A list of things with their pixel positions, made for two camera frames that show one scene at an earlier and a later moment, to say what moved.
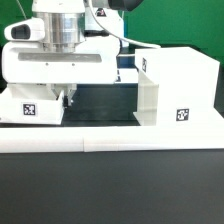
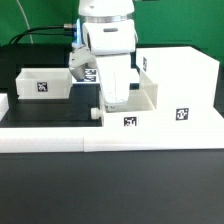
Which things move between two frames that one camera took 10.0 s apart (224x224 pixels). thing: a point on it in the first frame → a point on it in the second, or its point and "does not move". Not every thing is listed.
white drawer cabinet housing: [177, 87] does not move
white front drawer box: [31, 104] → [140, 112]
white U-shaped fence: [81, 139] does not move
